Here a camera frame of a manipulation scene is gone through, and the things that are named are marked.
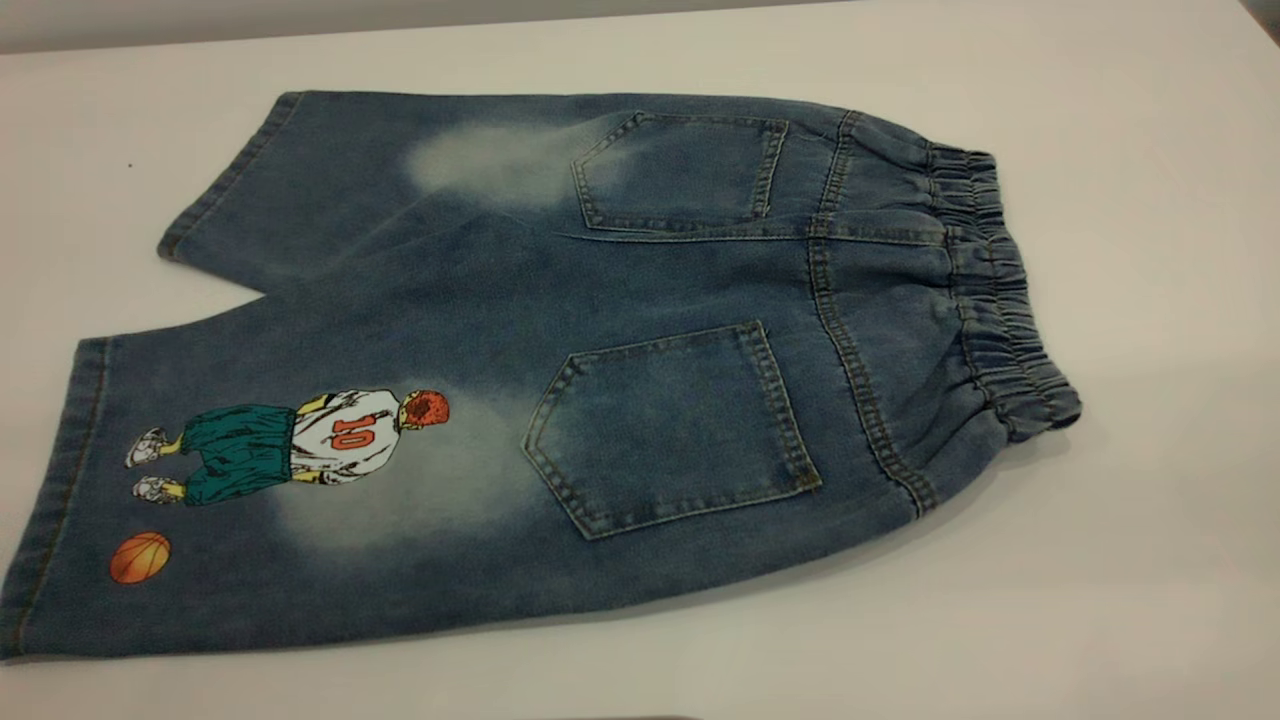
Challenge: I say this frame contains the blue denim shorts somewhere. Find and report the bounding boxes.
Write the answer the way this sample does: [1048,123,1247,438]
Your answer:
[0,90,1084,663]

